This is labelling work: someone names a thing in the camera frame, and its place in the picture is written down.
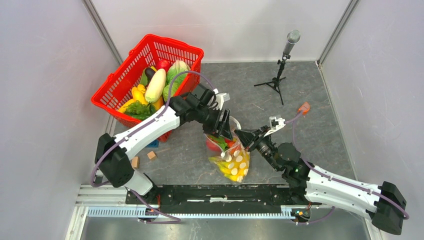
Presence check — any orange small block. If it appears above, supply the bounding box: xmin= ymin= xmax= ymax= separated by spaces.
xmin=297 ymin=101 xmax=311 ymax=115

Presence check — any silver microphone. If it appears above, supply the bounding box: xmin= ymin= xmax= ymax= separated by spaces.
xmin=283 ymin=29 xmax=301 ymax=56

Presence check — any tan wooden block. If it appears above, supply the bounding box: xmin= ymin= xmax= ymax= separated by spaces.
xmin=131 ymin=156 xmax=140 ymax=169

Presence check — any orange carrot with leaves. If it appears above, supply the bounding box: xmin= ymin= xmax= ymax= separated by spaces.
xmin=206 ymin=135 xmax=238 ymax=152

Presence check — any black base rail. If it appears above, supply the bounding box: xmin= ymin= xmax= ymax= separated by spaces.
xmin=143 ymin=184 xmax=310 ymax=214

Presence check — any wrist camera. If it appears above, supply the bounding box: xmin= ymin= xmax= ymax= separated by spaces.
xmin=210 ymin=88 xmax=231 ymax=110
xmin=264 ymin=115 xmax=286 ymax=137

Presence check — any white radish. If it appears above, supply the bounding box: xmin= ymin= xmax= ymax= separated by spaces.
xmin=144 ymin=68 xmax=167 ymax=103

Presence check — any blue lego brick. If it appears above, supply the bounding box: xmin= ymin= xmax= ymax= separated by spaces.
xmin=146 ymin=139 xmax=160 ymax=148

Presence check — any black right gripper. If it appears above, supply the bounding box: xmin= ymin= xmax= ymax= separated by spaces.
xmin=234 ymin=125 xmax=281 ymax=172

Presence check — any napa cabbage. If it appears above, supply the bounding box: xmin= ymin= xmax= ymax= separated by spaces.
xmin=166 ymin=60 xmax=191 ymax=86

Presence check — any clear polka dot zip bag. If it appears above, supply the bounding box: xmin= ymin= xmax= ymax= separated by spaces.
xmin=204 ymin=116 xmax=251 ymax=185

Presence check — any yellow bell pepper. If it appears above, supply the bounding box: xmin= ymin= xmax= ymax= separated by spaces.
xmin=118 ymin=84 xmax=164 ymax=113

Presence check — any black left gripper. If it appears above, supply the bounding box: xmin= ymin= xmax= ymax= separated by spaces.
xmin=194 ymin=105 xmax=233 ymax=141

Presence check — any aluminium frame rail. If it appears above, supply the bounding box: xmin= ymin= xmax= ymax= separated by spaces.
xmin=65 ymin=186 xmax=382 ymax=240

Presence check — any red apple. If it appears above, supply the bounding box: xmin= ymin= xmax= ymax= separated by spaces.
xmin=206 ymin=138 xmax=222 ymax=153

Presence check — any black microphone tripod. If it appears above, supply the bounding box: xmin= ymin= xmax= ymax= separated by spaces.
xmin=253 ymin=53 xmax=291 ymax=106

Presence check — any green leafy lettuce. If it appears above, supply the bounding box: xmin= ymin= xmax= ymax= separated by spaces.
xmin=124 ymin=100 xmax=157 ymax=121

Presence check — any light wooden cube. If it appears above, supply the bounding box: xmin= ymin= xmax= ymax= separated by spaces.
xmin=147 ymin=151 xmax=157 ymax=161

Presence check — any red tomato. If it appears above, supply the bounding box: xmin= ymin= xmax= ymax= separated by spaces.
xmin=155 ymin=59 xmax=172 ymax=72

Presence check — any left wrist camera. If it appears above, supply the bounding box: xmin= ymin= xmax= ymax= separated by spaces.
xmin=210 ymin=88 xmax=231 ymax=110

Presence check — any yellow banana bunch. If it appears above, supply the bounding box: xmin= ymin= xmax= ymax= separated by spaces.
xmin=208 ymin=149 xmax=251 ymax=184

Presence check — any dark purple eggplant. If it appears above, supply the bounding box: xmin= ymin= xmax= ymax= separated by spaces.
xmin=144 ymin=67 xmax=156 ymax=83

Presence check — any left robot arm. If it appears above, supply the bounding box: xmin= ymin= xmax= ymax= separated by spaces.
xmin=92 ymin=84 xmax=233 ymax=204

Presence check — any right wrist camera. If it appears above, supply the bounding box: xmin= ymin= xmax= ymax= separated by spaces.
xmin=264 ymin=115 xmax=286 ymax=137

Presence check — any red plastic shopping basket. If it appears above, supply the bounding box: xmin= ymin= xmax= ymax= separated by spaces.
xmin=91 ymin=34 xmax=204 ymax=128

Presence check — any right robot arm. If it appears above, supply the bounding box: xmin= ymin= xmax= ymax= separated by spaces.
xmin=234 ymin=125 xmax=408 ymax=235

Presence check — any round green cabbage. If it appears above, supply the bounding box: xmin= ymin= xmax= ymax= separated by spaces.
xmin=162 ymin=83 xmax=180 ymax=102

